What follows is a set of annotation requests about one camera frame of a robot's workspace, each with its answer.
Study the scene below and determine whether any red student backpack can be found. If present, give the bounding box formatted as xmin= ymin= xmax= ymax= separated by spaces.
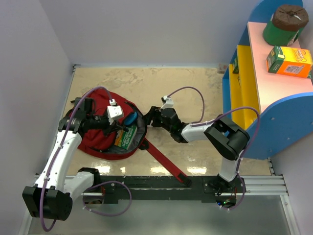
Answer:
xmin=72 ymin=87 xmax=191 ymax=186

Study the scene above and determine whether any blue patterned pencil case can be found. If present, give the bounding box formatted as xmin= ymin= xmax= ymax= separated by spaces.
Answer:
xmin=123 ymin=112 xmax=138 ymax=126

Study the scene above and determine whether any green snack packet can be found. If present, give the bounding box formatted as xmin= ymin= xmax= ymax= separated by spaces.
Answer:
xmin=114 ymin=125 xmax=137 ymax=150

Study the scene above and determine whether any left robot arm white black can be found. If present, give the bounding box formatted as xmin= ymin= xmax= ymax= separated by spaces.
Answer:
xmin=22 ymin=98 xmax=124 ymax=221

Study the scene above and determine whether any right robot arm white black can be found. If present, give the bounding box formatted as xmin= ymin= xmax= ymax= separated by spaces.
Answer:
xmin=143 ymin=106 xmax=250 ymax=192

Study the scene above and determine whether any green box on shelf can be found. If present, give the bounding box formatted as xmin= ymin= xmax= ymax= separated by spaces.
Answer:
xmin=232 ymin=56 xmax=239 ymax=74

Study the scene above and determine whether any blue yellow pink shelf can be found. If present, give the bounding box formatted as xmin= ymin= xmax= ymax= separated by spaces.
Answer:
xmin=222 ymin=0 xmax=313 ymax=160

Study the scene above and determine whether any orange green crayon box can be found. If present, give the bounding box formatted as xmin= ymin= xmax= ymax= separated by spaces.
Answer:
xmin=266 ymin=46 xmax=313 ymax=78

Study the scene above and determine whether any green cylinder brown lid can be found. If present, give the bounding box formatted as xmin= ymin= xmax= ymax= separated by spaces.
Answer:
xmin=263 ymin=4 xmax=309 ymax=47

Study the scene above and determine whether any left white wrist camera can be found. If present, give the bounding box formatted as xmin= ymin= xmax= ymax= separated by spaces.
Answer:
xmin=107 ymin=105 xmax=124 ymax=124

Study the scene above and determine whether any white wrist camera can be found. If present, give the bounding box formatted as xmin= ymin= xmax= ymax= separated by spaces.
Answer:
xmin=161 ymin=96 xmax=174 ymax=110
xmin=107 ymin=105 xmax=124 ymax=124

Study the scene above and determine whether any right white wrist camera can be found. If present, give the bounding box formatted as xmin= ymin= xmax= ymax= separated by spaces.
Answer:
xmin=161 ymin=96 xmax=174 ymax=110

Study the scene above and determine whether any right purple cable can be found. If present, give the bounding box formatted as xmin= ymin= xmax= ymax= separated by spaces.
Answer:
xmin=165 ymin=87 xmax=261 ymax=212

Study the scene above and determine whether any purple cable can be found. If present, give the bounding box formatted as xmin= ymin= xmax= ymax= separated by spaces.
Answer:
xmin=165 ymin=87 xmax=261 ymax=212
xmin=39 ymin=86 xmax=133 ymax=232

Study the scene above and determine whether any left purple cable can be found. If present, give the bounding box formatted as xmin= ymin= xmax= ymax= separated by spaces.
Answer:
xmin=39 ymin=86 xmax=133 ymax=232

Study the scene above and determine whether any aluminium rail frame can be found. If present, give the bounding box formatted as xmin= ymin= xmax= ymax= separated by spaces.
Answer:
xmin=22 ymin=67 xmax=297 ymax=235

